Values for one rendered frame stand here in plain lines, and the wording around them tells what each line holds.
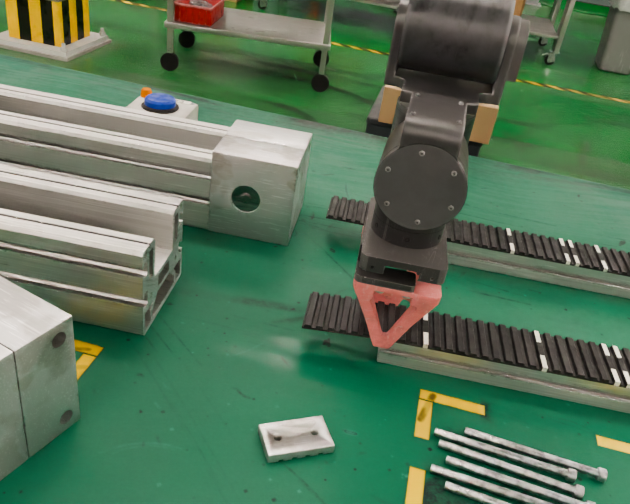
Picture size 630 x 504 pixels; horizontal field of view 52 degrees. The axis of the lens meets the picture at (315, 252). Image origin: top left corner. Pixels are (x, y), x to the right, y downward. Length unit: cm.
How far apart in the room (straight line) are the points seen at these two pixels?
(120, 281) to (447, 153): 29
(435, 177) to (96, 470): 29
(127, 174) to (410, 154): 40
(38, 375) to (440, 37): 33
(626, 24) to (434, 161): 522
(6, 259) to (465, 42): 39
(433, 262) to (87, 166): 41
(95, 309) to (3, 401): 16
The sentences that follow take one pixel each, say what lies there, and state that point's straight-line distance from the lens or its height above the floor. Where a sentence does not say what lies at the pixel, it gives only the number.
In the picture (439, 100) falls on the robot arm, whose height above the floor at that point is 103.
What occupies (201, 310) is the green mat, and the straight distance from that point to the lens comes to 60.
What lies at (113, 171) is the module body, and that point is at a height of 83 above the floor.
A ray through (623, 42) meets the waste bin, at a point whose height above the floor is 23.
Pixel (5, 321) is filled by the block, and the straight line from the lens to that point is 45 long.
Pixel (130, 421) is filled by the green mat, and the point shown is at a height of 78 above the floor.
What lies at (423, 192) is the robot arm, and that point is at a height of 98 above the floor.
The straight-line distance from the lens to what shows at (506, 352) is 58.
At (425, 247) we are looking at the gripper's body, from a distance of 50.
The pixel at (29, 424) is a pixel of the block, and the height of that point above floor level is 81.
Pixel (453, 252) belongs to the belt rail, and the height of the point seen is 79.
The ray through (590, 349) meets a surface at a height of 81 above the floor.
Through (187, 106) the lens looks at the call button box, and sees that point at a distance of 89.
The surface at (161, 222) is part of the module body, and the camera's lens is 59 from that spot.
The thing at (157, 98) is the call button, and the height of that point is 85.
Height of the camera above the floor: 115
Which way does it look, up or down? 32 degrees down
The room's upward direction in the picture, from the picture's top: 9 degrees clockwise
